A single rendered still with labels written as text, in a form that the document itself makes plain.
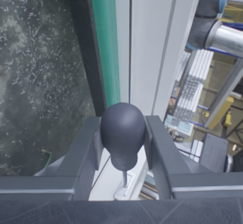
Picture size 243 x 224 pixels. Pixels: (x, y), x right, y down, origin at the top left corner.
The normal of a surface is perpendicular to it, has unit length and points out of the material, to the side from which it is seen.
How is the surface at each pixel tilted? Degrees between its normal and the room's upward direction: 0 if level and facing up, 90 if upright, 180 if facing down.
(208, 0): 88
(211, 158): 90
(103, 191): 90
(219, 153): 90
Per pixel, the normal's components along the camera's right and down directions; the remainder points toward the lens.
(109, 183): -0.03, -0.61
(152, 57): -0.45, 0.72
